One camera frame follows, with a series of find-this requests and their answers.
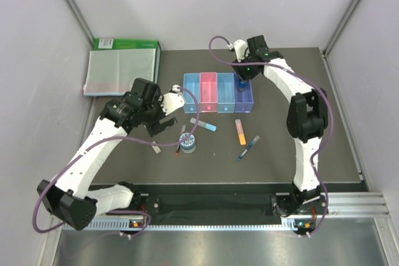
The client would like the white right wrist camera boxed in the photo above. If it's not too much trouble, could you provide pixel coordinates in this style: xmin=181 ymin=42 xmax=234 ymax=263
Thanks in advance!
xmin=228 ymin=39 xmax=248 ymax=62

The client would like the aluminium frame rail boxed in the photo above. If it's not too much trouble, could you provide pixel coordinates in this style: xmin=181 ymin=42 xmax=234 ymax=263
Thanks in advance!
xmin=78 ymin=192 xmax=389 ymax=235

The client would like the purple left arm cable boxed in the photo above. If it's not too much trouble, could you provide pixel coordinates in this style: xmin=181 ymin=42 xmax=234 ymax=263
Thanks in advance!
xmin=32 ymin=84 xmax=200 ymax=236

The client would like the grey teal highlighter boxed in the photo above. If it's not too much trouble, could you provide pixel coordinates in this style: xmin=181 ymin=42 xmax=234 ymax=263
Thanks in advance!
xmin=190 ymin=118 xmax=217 ymax=132

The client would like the round blue patterned tin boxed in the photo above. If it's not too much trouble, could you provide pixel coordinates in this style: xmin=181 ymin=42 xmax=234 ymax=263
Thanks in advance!
xmin=180 ymin=132 xmax=196 ymax=154

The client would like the green file box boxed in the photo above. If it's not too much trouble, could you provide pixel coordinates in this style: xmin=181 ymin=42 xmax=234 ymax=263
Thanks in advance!
xmin=94 ymin=38 xmax=161 ymax=59

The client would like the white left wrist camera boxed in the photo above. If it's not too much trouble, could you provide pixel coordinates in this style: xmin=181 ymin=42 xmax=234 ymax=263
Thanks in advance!
xmin=161 ymin=85 xmax=186 ymax=116

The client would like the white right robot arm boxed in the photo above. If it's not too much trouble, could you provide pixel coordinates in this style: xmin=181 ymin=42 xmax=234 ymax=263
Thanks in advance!
xmin=228 ymin=36 xmax=328 ymax=217

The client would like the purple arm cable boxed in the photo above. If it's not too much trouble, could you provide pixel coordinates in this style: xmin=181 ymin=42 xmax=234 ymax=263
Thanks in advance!
xmin=208 ymin=36 xmax=335 ymax=237
xmin=32 ymin=84 xmax=200 ymax=236

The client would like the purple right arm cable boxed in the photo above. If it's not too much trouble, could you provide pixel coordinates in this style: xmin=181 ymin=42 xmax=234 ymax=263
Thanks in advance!
xmin=208 ymin=36 xmax=335 ymax=237

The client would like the sky blue drawer bin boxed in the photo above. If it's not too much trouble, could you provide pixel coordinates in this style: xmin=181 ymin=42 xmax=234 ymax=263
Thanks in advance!
xmin=217 ymin=73 xmax=236 ymax=113

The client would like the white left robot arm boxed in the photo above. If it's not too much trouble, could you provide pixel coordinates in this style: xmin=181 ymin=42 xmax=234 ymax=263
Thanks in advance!
xmin=37 ymin=78 xmax=185 ymax=230

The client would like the blue capped ink bottle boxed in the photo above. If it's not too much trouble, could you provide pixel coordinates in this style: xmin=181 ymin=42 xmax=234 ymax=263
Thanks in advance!
xmin=238 ymin=81 xmax=247 ymax=92

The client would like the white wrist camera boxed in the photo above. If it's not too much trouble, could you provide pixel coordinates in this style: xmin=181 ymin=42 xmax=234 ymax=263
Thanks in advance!
xmin=228 ymin=39 xmax=248 ymax=62
xmin=161 ymin=85 xmax=186 ymax=116

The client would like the pink drawer bin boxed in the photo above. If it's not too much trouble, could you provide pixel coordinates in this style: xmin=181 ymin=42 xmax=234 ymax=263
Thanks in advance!
xmin=200 ymin=72 xmax=218 ymax=113

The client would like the red gel pen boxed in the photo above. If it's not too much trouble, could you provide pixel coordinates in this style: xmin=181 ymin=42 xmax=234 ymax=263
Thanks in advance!
xmin=175 ymin=125 xmax=186 ymax=157

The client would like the pink orange highlighter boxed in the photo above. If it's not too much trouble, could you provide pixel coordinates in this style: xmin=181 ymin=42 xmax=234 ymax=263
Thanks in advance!
xmin=235 ymin=119 xmax=246 ymax=145

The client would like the blue gel pen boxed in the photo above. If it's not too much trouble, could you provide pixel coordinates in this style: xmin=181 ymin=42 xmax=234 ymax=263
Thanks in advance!
xmin=237 ymin=135 xmax=259 ymax=161

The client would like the translucent mesh zipper pouch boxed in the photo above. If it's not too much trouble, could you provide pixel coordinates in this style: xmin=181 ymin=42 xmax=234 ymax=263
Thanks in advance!
xmin=83 ymin=49 xmax=160 ymax=97

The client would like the white eraser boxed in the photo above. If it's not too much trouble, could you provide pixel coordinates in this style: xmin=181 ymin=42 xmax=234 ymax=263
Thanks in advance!
xmin=151 ymin=141 xmax=161 ymax=154

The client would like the purple drawer bin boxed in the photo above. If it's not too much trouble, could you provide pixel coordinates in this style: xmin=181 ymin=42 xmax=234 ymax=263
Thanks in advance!
xmin=233 ymin=73 xmax=254 ymax=113

